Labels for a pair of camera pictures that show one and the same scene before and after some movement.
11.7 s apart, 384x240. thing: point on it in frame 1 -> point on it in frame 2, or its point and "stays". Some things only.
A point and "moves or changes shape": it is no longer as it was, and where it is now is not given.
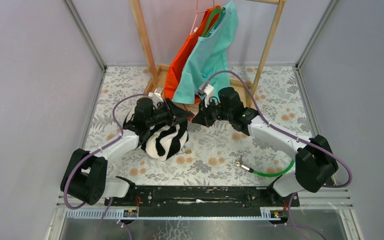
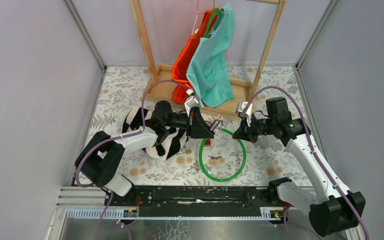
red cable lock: x=190 y=118 moves or changes shape
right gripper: x=204 y=118 -> x=241 y=133
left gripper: x=174 y=113 -> x=199 y=127
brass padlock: x=188 y=151 stays
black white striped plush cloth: x=164 y=141 stays
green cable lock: x=251 y=170 -> x=200 y=161
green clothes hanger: x=221 y=11 stays
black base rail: x=206 y=197 stays
